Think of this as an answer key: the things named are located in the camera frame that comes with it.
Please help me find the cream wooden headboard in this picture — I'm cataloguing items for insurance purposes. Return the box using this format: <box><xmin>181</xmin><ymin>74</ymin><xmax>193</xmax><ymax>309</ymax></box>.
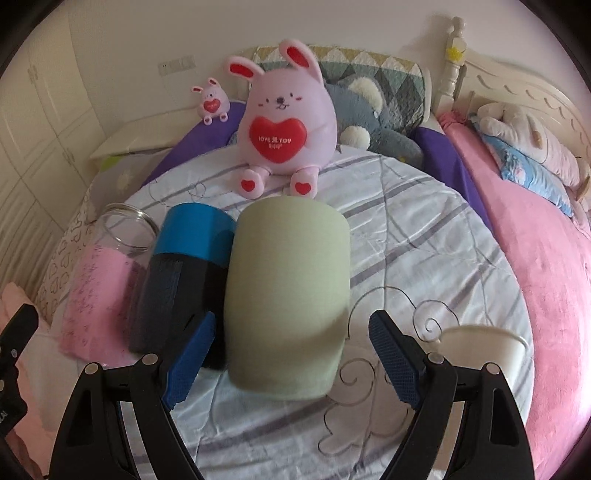
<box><xmin>431</xmin><ymin>16</ymin><xmax>590</xmax><ymax>160</ymax></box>

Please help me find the pink cloth on floor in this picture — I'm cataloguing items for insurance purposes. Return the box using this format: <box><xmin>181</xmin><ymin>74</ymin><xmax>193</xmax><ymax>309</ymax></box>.
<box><xmin>15</xmin><ymin>318</ymin><xmax>79</xmax><ymax>474</ymax></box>

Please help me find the grey daisy pillow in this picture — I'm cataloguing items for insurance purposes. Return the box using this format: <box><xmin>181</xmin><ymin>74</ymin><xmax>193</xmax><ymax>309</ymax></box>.
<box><xmin>85</xmin><ymin>148</ymin><xmax>170</xmax><ymax>224</ymax></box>

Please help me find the blue cartoon pillow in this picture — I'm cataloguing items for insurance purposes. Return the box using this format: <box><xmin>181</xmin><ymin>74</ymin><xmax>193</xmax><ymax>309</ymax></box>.
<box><xmin>478</xmin><ymin>132</ymin><xmax>574</xmax><ymax>218</ymax></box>

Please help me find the pink fleece blanket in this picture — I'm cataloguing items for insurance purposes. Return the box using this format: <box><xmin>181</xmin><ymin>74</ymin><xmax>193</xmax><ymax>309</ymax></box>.
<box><xmin>439</xmin><ymin>112</ymin><xmax>590</xmax><ymax>479</ymax></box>

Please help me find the light green cup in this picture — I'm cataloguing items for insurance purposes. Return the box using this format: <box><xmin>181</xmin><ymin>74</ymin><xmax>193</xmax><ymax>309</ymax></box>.
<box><xmin>224</xmin><ymin>196</ymin><xmax>351</xmax><ymax>400</ymax></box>

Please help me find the large pink bunny toy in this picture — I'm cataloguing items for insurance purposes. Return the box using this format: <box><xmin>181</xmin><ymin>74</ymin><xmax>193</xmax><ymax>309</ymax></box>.
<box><xmin>226</xmin><ymin>39</ymin><xmax>338</xmax><ymax>200</ymax></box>

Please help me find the green diamond quilted cushion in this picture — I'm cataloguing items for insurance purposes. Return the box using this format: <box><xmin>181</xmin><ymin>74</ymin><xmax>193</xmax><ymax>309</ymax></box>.
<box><xmin>250</xmin><ymin>44</ymin><xmax>433</xmax><ymax>137</ymax></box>

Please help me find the heart pattern sheet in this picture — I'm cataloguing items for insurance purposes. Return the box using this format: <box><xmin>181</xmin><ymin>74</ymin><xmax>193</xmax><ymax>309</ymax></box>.
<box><xmin>34</xmin><ymin>192</ymin><xmax>95</xmax><ymax>324</ymax></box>

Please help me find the cream bedside table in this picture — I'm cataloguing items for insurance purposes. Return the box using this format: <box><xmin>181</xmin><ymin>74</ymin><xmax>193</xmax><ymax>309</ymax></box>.
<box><xmin>89</xmin><ymin>109</ymin><xmax>201</xmax><ymax>162</ymax></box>

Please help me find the white pink plush dog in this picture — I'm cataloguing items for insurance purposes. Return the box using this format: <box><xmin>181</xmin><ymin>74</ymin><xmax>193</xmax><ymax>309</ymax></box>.
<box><xmin>477</xmin><ymin>102</ymin><xmax>590</xmax><ymax>202</ymax></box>

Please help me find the cream wardrobe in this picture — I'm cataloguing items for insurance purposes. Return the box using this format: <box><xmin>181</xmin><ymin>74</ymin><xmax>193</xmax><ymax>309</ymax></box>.
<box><xmin>1</xmin><ymin>6</ymin><xmax>105</xmax><ymax>295</ymax></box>

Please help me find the white striped quilt cover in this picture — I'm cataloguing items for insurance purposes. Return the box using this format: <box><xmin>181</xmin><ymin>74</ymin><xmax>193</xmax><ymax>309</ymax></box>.
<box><xmin>110</xmin><ymin>147</ymin><xmax>537</xmax><ymax>480</ymax></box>

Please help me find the pink glass jar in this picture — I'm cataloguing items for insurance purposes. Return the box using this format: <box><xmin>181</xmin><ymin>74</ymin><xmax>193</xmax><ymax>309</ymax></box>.
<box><xmin>59</xmin><ymin>203</ymin><xmax>159</xmax><ymax>367</ymax></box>

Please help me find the purple sheet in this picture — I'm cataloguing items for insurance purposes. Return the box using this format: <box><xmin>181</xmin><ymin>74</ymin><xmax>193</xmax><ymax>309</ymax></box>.
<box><xmin>411</xmin><ymin>127</ymin><xmax>493</xmax><ymax>231</ymax></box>

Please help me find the white paper cup right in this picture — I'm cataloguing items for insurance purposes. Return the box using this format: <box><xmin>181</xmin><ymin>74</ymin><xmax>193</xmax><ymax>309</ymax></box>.
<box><xmin>435</xmin><ymin>325</ymin><xmax>527</xmax><ymax>379</ymax></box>

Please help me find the wall socket plate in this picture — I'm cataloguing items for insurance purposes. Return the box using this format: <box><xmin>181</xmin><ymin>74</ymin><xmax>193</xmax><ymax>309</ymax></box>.
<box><xmin>157</xmin><ymin>55</ymin><xmax>195</xmax><ymax>77</ymax></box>

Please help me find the grey plush toy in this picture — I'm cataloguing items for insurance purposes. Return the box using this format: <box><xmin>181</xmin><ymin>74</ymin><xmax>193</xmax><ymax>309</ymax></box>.
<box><xmin>325</xmin><ymin>75</ymin><xmax>424</xmax><ymax>168</ymax></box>

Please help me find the small pink bunny toy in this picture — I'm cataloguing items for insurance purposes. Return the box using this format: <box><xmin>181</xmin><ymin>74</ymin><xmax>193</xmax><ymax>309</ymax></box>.
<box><xmin>191</xmin><ymin>77</ymin><xmax>230</xmax><ymax>126</ymax></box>

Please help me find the black blue metal tumbler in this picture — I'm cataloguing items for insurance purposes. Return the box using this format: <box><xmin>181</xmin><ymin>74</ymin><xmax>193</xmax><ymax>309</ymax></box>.
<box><xmin>129</xmin><ymin>203</ymin><xmax>236</xmax><ymax>370</ymax></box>

